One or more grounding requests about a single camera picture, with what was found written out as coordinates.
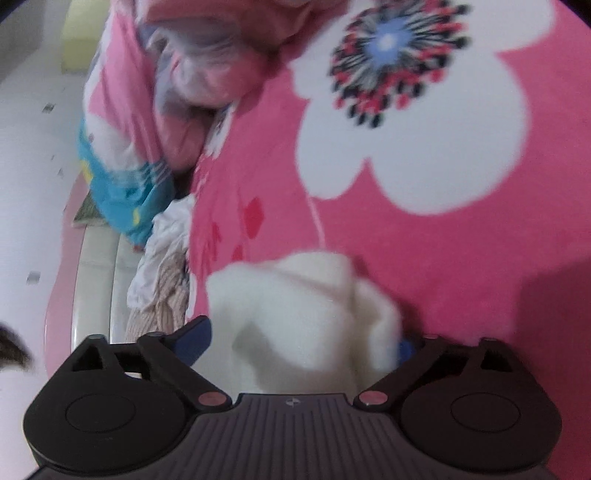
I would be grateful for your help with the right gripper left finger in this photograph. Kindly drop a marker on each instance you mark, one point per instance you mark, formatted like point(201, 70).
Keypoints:
point(170, 358)

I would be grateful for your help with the white cloth garment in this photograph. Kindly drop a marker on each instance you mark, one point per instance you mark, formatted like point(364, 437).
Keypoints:
point(170, 235)

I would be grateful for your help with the white fleece deer sweater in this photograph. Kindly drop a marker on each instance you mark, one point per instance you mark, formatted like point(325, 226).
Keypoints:
point(304, 324)

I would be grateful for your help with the pink and blue quilt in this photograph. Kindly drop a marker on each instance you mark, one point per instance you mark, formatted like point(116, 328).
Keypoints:
point(161, 71)

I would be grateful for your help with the yellow-green wardrobe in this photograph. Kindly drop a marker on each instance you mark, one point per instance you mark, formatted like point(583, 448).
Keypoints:
point(81, 32)

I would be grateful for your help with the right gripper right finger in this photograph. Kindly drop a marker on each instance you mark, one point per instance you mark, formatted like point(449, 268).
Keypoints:
point(383, 394)

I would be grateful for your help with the pink floral bed sheet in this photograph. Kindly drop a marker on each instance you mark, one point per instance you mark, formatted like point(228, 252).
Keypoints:
point(444, 146)

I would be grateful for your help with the green patterned pillow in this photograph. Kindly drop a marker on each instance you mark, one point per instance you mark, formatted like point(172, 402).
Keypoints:
point(88, 215)

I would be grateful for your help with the pink and cream headboard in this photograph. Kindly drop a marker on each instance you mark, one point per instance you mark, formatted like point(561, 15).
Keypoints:
point(89, 295)

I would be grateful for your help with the beige checked knit garment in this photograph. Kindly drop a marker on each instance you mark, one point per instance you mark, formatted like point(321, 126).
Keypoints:
point(166, 312)

